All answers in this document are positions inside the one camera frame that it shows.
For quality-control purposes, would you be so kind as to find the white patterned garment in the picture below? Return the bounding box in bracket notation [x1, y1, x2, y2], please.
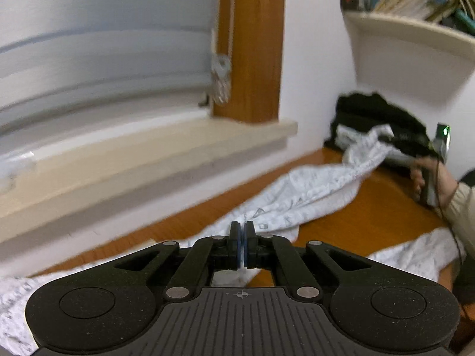
[0, 124, 465, 356]

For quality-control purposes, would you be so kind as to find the clear plastic chain weight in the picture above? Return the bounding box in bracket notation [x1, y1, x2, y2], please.
[209, 54, 233, 104]

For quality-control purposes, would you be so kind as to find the black folded garment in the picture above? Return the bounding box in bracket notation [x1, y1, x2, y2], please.
[324, 92, 433, 167]

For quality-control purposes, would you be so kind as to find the bead chain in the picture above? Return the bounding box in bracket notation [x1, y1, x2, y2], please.
[217, 0, 238, 60]

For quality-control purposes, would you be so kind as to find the grey window blind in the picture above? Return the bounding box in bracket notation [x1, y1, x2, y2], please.
[0, 0, 223, 127]

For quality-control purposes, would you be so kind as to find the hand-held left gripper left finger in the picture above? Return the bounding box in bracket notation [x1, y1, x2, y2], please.
[113, 222, 243, 300]

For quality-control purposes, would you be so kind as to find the beige window sill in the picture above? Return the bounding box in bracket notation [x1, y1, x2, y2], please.
[0, 119, 299, 255]

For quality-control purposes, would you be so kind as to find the white grey folded garment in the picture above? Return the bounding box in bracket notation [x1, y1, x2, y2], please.
[336, 124, 373, 150]

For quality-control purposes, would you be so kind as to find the teal book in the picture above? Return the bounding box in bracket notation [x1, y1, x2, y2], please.
[453, 7, 475, 34]

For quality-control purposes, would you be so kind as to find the cream wall shelf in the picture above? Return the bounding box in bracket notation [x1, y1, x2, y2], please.
[343, 9, 475, 105]

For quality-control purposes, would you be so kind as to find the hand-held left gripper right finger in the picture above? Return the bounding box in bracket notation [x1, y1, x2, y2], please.
[243, 221, 373, 299]

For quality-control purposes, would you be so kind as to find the person's right forearm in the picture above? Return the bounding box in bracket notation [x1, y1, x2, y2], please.
[441, 182, 475, 255]

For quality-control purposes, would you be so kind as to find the wooden window frame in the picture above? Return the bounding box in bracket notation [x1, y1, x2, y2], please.
[210, 0, 287, 125]

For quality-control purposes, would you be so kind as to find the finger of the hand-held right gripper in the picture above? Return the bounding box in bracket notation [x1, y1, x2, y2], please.
[379, 131, 436, 157]

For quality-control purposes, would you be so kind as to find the person's right hand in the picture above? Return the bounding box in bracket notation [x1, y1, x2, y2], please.
[409, 155, 461, 204]

